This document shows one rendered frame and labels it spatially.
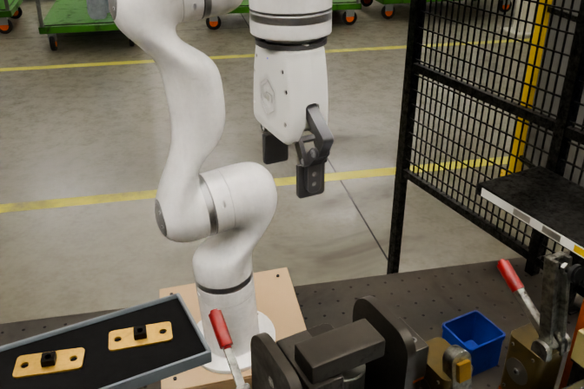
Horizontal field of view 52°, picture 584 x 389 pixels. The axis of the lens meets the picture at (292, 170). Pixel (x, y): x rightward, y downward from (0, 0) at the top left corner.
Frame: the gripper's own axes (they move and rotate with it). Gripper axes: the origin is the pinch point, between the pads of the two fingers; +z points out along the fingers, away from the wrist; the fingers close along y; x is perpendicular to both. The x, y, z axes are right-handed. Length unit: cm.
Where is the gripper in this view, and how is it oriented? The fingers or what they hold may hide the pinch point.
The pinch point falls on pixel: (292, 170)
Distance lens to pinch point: 69.0
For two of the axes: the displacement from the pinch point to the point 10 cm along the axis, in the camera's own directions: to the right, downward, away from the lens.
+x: 9.0, -2.0, 3.8
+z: 0.1, 8.9, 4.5
